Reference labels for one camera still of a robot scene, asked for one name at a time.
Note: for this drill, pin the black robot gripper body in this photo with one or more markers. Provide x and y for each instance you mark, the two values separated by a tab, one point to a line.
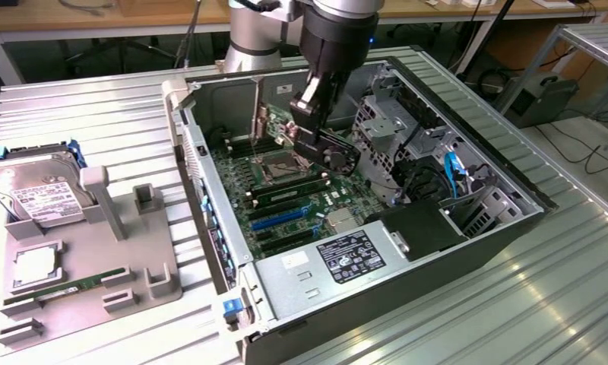
337	42

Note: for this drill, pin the graphics card with metal bracket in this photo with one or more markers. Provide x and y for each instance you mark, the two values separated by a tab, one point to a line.
339	156

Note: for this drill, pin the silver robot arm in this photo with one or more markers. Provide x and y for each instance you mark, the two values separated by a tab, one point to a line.
248	34

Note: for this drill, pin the metal disk bay cage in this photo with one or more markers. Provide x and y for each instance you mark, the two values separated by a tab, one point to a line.
381	125

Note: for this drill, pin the black RAM slot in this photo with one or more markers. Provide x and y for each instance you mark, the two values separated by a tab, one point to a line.
243	146

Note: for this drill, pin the CPU socket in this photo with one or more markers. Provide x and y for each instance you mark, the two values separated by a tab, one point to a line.
279	166

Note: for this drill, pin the installed RAM stick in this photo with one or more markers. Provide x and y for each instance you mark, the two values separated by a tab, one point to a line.
288	194

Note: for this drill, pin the green motherboard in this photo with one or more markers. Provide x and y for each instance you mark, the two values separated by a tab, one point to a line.
335	197

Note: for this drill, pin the black expansion slot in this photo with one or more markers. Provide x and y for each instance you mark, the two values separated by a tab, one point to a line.
274	211
286	242

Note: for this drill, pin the blue expansion slot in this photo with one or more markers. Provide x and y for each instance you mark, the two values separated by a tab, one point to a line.
279	219

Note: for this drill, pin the silver chipset heatsink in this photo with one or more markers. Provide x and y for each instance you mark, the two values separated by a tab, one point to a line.
341	222

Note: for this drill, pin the black plastic air shroud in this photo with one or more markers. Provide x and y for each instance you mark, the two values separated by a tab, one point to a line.
421	228

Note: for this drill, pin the black chair base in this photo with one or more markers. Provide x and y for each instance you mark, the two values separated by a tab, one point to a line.
132	45

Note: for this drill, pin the black box on floor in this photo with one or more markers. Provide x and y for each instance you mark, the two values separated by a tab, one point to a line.
542	102

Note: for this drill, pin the grey power supply unit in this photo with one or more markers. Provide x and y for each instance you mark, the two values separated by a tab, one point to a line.
294	281

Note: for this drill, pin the metal slat side table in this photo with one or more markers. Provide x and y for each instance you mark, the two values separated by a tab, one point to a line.
603	42

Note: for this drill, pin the blue case latch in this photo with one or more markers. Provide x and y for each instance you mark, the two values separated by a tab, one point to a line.
231	308

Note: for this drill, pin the silver hard disk drive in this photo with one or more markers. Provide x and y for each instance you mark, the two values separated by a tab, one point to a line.
35	190

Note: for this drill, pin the open black PC case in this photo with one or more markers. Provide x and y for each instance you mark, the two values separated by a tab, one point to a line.
335	331

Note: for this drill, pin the grey parts rack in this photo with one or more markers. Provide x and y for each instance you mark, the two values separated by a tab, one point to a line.
86	262

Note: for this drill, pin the green RAM stick loose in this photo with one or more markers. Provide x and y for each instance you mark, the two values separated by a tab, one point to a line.
82	284

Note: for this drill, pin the silver CPU chip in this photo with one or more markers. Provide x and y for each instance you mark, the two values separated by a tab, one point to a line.
35	266

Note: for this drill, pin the wooden desk with white frame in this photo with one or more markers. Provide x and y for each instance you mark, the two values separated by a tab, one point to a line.
132	17

